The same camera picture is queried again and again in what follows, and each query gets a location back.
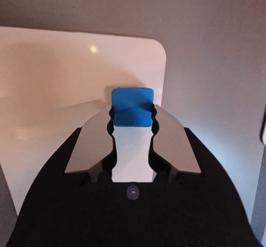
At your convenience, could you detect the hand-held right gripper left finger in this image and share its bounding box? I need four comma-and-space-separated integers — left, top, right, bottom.
64, 105, 117, 184

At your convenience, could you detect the white metal document stand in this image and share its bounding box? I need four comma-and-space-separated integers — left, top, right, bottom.
260, 106, 266, 145

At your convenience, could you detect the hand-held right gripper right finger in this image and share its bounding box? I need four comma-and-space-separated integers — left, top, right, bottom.
148, 104, 202, 182

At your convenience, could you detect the blue foam eraser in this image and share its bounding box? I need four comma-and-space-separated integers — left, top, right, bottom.
111, 88, 154, 128

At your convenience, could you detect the small white whiteboard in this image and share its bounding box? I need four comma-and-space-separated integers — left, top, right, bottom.
0, 26, 167, 215

